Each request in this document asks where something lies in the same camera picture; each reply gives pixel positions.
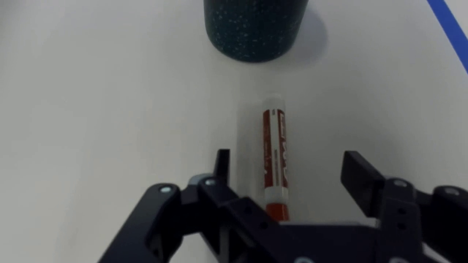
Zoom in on dark teal speckled cup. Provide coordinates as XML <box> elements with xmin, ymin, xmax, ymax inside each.
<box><xmin>201</xmin><ymin>0</ymin><xmax>309</xmax><ymax>64</ymax></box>

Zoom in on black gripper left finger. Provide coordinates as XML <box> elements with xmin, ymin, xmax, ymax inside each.
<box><xmin>97</xmin><ymin>148</ymin><xmax>293</xmax><ymax>263</ymax></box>

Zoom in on blue tape strip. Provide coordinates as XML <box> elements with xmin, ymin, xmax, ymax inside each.
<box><xmin>426</xmin><ymin>0</ymin><xmax>468</xmax><ymax>75</ymax></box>

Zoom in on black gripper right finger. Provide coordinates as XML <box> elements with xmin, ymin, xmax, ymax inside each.
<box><xmin>339</xmin><ymin>149</ymin><xmax>468</xmax><ymax>263</ymax></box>

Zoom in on white marker with red cap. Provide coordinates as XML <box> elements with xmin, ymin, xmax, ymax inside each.
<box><xmin>260</xmin><ymin>94</ymin><xmax>292</xmax><ymax>224</ymax></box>

